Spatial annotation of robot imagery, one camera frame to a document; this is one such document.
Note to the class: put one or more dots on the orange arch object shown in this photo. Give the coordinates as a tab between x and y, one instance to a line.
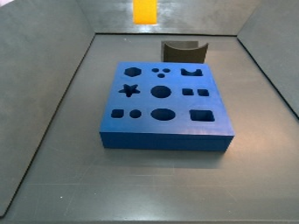
144	12

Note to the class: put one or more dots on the blue shape sorter block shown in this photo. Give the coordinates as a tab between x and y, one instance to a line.
164	107

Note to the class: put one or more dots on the black curved holder stand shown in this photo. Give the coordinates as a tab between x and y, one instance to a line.
183	51

